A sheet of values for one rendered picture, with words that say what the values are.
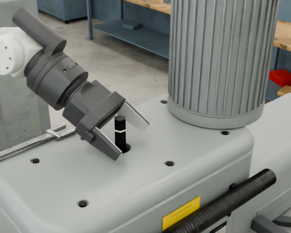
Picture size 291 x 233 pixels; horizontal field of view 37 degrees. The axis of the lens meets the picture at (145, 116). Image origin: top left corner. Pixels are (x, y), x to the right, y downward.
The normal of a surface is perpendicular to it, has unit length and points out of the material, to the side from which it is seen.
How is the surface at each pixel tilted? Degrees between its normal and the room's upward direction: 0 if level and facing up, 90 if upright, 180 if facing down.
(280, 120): 0
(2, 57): 83
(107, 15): 90
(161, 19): 90
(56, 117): 0
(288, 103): 0
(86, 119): 52
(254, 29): 90
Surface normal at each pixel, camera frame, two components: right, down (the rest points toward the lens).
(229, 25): -0.03, 0.47
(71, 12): 0.65, 0.36
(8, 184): -0.11, -0.82
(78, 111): -0.43, 0.43
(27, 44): 0.52, -0.71
